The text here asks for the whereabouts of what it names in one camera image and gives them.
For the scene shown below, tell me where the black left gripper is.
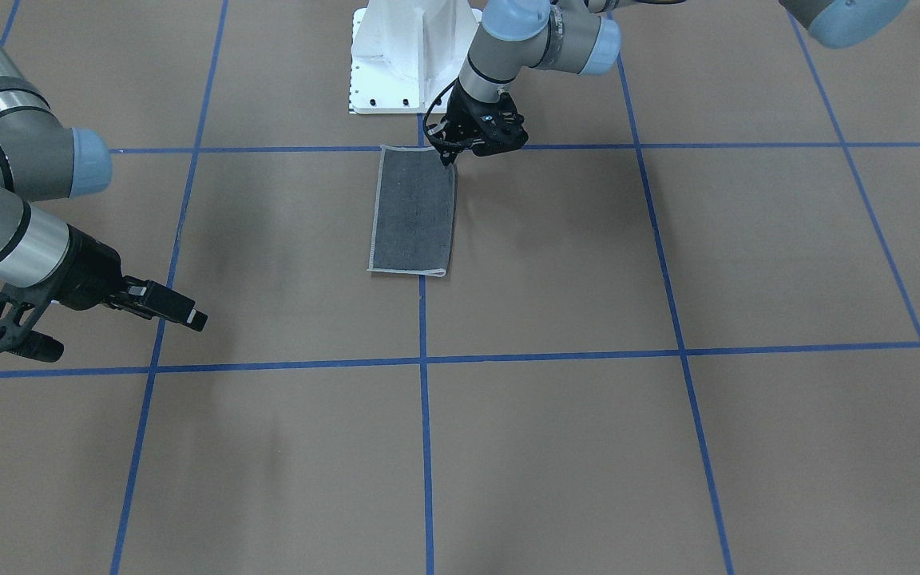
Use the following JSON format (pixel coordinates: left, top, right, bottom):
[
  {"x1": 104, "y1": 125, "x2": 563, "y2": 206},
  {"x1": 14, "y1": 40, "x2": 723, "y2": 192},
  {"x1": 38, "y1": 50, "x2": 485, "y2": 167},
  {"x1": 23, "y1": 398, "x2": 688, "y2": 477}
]
[{"x1": 438, "y1": 86, "x2": 529, "y2": 167}]

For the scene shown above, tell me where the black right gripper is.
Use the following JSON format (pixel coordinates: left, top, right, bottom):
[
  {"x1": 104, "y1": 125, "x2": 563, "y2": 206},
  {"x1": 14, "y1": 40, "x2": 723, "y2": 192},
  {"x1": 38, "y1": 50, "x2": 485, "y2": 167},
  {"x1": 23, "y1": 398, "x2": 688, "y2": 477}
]
[{"x1": 54, "y1": 227, "x2": 208, "y2": 332}]

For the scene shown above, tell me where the pink and grey towel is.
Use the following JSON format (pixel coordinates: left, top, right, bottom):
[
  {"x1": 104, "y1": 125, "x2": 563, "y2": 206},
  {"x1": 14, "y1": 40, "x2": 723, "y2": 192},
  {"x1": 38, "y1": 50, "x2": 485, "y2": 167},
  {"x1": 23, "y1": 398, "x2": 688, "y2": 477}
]
[{"x1": 367, "y1": 145, "x2": 458, "y2": 278}]

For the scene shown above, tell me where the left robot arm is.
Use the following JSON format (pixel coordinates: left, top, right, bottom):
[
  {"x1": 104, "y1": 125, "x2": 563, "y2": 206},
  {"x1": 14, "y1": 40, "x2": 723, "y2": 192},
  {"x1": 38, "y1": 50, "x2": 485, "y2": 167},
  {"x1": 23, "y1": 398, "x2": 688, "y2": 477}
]
[{"x1": 424, "y1": 1, "x2": 909, "y2": 168}]

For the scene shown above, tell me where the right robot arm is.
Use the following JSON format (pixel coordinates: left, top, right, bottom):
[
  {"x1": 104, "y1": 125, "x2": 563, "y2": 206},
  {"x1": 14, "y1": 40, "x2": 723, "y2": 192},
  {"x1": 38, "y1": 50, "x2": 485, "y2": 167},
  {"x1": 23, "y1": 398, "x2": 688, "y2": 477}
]
[{"x1": 0, "y1": 44, "x2": 208, "y2": 331}]

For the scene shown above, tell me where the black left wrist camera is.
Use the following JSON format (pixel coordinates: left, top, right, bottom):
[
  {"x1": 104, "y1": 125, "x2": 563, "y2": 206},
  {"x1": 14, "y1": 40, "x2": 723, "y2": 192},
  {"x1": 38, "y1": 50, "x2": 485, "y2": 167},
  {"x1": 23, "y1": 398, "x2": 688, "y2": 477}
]
[{"x1": 422, "y1": 117, "x2": 465, "y2": 154}]

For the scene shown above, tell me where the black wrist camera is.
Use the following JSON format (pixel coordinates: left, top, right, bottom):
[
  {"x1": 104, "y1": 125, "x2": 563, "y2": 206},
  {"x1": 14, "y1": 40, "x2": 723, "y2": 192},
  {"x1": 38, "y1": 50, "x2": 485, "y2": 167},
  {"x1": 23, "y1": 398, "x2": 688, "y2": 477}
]
[
  {"x1": 422, "y1": 117, "x2": 465, "y2": 154},
  {"x1": 0, "y1": 281, "x2": 65, "y2": 363}
]

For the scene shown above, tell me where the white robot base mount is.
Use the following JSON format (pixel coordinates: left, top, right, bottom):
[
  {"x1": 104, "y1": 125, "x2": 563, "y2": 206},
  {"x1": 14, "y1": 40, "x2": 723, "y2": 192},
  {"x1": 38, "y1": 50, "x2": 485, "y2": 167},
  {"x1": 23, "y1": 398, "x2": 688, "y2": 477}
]
[{"x1": 348, "y1": 1, "x2": 482, "y2": 114}]

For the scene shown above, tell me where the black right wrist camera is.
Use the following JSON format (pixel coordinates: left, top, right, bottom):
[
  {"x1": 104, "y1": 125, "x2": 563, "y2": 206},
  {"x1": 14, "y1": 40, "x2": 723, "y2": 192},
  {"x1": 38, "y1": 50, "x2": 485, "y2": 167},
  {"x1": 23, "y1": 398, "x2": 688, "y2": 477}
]
[{"x1": 0, "y1": 281, "x2": 65, "y2": 363}]

